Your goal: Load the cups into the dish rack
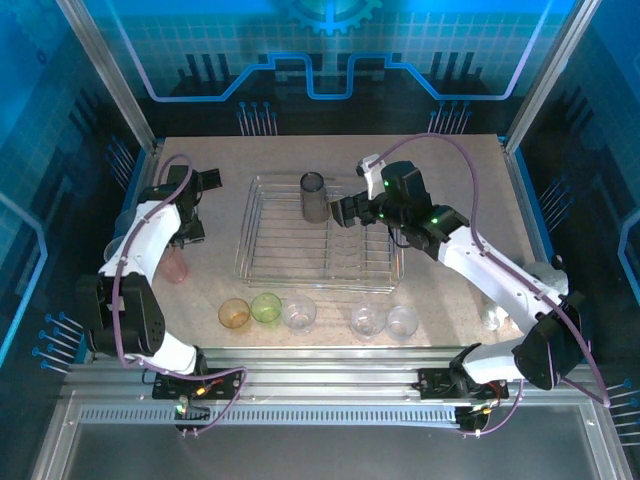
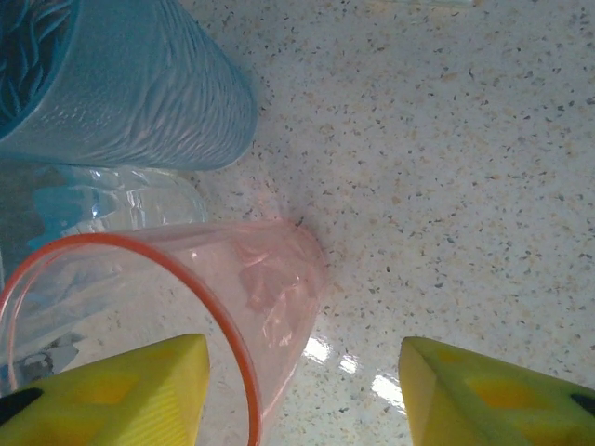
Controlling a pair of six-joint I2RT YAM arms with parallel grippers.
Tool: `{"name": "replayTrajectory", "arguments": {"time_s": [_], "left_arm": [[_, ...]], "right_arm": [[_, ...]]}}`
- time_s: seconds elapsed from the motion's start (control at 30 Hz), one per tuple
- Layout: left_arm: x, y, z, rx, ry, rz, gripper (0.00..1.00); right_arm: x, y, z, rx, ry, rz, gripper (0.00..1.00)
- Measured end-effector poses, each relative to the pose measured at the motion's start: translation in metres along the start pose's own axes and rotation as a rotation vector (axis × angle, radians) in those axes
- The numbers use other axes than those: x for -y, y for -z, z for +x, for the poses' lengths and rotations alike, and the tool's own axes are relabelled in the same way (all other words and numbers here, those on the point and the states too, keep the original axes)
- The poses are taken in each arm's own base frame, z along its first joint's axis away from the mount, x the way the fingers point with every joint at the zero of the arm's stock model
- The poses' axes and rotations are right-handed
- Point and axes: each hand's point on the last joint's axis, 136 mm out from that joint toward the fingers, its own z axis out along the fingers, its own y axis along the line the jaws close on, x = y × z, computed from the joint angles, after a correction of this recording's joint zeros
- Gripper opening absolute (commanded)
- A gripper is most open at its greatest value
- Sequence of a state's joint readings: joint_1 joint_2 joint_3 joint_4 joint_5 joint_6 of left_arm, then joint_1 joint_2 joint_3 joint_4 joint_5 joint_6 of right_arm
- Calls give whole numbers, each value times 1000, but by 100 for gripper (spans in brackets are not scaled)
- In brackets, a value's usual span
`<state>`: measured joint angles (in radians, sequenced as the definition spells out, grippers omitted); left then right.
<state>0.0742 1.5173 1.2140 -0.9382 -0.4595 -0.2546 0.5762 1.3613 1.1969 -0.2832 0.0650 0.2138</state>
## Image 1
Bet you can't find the orange small plastic cup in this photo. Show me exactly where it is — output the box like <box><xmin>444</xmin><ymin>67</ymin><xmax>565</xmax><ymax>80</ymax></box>
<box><xmin>217</xmin><ymin>297</ymin><xmax>253</xmax><ymax>331</ymax></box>

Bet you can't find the grey metal bottom plate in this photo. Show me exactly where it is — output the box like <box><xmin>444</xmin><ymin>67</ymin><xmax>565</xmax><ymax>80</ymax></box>
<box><xmin>29</xmin><ymin>389</ymin><xmax>631</xmax><ymax>480</ymax></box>

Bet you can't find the grey slotted cable duct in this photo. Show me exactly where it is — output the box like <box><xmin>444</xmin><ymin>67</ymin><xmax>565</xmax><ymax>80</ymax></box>
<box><xmin>78</xmin><ymin>407</ymin><xmax>464</xmax><ymax>427</ymax></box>

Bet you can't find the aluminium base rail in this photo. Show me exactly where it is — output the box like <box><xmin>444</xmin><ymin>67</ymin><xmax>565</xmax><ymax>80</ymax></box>
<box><xmin>59</xmin><ymin>347</ymin><xmax>599</xmax><ymax>409</ymax></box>

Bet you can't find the aluminium frame post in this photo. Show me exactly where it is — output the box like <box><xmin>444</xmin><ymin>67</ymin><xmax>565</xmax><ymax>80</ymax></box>
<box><xmin>502</xmin><ymin>0</ymin><xmax>604</xmax><ymax>151</ymax></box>
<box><xmin>53</xmin><ymin>0</ymin><xmax>159</xmax><ymax>151</ymax></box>

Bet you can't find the chrome wire dish rack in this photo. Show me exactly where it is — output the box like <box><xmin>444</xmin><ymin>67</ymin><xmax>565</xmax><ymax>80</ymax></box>
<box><xmin>233</xmin><ymin>171</ymin><xmax>406</xmax><ymax>297</ymax></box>

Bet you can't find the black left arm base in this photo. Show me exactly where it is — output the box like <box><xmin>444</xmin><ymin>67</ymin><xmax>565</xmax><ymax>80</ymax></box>
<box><xmin>151</xmin><ymin>367</ymin><xmax>246</xmax><ymax>401</ymax></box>

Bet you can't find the pink tall plastic cup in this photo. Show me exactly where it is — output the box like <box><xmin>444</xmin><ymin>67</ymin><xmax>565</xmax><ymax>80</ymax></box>
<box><xmin>160</xmin><ymin>243</ymin><xmax>191</xmax><ymax>285</ymax></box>

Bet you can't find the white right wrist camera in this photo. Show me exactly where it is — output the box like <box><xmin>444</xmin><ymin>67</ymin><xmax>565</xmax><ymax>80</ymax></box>
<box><xmin>355</xmin><ymin>153</ymin><xmax>387</xmax><ymax>200</ymax></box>

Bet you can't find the aluminium table side rail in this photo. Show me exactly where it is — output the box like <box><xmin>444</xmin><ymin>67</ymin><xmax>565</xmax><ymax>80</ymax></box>
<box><xmin>82</xmin><ymin>139</ymin><xmax>166</xmax><ymax>364</ymax></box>
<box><xmin>499</xmin><ymin>137</ymin><xmax>591</xmax><ymax>364</ymax></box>

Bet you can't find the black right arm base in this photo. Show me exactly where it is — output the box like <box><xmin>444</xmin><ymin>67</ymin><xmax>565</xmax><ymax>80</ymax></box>
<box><xmin>417</xmin><ymin>367</ymin><xmax>511</xmax><ymax>401</ymax></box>

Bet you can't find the clear small plastic cup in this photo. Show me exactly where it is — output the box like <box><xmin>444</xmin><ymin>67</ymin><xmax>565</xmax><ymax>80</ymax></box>
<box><xmin>385</xmin><ymin>304</ymin><xmax>420</xmax><ymax>342</ymax></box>
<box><xmin>349</xmin><ymin>299</ymin><xmax>388</xmax><ymax>340</ymax></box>
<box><xmin>281</xmin><ymin>294</ymin><xmax>319</xmax><ymax>335</ymax></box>

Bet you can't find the green small plastic cup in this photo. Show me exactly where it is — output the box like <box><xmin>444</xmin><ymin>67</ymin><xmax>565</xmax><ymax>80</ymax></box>
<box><xmin>249</xmin><ymin>292</ymin><xmax>284</xmax><ymax>329</ymax></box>

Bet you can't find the blue tall plastic cup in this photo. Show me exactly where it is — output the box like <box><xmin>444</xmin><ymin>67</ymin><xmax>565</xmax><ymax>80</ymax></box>
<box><xmin>103</xmin><ymin>237</ymin><xmax>125</xmax><ymax>265</ymax></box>

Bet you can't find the small black connector box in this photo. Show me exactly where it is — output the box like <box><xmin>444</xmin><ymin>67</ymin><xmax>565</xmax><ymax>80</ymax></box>
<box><xmin>172</xmin><ymin>399</ymin><xmax>211</xmax><ymax>436</ymax></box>
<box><xmin>457</xmin><ymin>405</ymin><xmax>494</xmax><ymax>435</ymax></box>

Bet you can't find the grey tall plastic cup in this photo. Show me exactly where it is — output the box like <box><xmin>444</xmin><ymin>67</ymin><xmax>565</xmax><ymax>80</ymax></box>
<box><xmin>298</xmin><ymin>170</ymin><xmax>332</xmax><ymax>225</ymax></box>

